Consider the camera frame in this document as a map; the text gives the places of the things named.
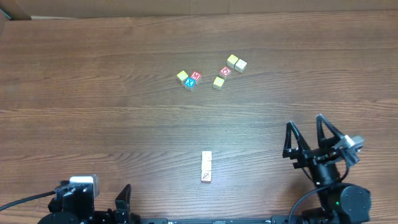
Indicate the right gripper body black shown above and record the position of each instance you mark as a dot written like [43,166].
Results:
[313,156]

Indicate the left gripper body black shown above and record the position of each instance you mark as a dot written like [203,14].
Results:
[123,202]

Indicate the wooden block with leaf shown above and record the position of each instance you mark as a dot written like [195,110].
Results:
[206,165]

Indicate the wooden block with circle mark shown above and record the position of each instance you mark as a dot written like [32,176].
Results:
[206,176]

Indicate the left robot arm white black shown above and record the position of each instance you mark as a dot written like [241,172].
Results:
[74,203]

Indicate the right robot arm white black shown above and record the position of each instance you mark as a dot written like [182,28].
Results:
[327,166]

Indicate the plain wooden block top right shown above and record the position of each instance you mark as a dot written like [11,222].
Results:
[240,65]

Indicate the yellow block middle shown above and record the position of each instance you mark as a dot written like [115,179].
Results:
[218,83]

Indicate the red O block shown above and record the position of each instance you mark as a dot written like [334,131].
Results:
[225,72]

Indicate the yellow block top right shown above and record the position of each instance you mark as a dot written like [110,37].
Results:
[232,60]

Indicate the red M block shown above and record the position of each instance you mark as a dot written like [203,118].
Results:
[196,76]

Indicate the blue X block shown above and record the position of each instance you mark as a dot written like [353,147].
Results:
[189,83]

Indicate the yellow block far left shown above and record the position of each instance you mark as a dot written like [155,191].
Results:
[182,76]

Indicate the cardboard box edge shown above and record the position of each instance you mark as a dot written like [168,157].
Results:
[26,9]

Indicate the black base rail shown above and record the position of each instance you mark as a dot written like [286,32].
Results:
[275,219]

